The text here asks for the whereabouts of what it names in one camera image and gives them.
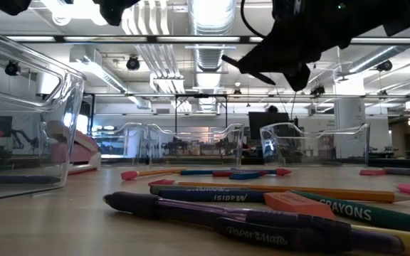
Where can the black ceiling spotlight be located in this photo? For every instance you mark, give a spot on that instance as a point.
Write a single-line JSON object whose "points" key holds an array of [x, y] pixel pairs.
{"points": [[133, 63], [318, 91], [12, 68], [384, 66]]}

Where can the blue crayon white print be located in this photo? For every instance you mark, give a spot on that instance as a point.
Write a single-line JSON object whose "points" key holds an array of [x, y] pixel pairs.
{"points": [[198, 196]]}

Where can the dark green pencil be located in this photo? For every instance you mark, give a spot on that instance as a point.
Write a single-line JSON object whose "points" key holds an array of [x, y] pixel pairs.
{"points": [[228, 59]]}

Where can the blue pencil pink eraser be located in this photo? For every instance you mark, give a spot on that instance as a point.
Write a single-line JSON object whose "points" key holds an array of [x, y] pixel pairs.
{"points": [[198, 172]]}

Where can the red crayon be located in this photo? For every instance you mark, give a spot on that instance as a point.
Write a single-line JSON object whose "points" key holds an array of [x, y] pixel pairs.
{"points": [[223, 174]]}

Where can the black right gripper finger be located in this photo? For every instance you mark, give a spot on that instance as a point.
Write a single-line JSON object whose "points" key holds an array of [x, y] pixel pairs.
{"points": [[269, 65], [269, 46]]}

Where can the black monitor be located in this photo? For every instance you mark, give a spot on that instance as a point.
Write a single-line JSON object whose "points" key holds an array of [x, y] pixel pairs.
{"points": [[262, 122]]}

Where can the black linear ceiling light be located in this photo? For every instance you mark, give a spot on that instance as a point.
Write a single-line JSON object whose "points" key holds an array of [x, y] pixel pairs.
{"points": [[59, 39]]}

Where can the orange pencil pink eraser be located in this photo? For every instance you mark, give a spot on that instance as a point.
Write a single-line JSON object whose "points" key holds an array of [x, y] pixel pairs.
{"points": [[333, 193], [155, 173]]}

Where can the white column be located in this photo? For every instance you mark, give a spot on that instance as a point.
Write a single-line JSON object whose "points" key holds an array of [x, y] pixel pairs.
{"points": [[349, 106]]}

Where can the salmon red eraser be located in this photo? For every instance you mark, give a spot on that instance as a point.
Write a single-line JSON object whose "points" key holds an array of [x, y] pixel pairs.
{"points": [[297, 206]]}

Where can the pink stapler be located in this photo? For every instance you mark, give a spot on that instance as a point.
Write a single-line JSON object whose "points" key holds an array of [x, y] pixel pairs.
{"points": [[87, 156]]}

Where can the silver ceiling air duct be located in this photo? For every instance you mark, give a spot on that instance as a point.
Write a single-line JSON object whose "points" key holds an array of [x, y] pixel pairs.
{"points": [[205, 58]]}

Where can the purple Paper Mate pen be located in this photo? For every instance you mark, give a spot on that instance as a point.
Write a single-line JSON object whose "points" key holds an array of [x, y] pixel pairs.
{"points": [[190, 213]]}

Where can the person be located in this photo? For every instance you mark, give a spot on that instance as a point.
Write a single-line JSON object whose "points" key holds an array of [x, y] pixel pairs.
{"points": [[272, 109]]}

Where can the clear plastic bin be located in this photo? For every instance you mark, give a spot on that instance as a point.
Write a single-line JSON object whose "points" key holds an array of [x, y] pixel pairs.
{"points": [[119, 142], [363, 142], [73, 117], [233, 142]]}

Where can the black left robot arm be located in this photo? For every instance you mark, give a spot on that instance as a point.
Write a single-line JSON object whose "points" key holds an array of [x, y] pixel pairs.
{"points": [[9, 6]]}

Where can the green crayon white print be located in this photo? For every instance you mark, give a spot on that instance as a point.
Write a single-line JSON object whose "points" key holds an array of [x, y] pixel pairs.
{"points": [[386, 217]]}

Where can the olive green crayon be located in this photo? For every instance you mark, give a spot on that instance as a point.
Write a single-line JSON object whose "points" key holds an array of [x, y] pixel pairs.
{"points": [[162, 189]]}

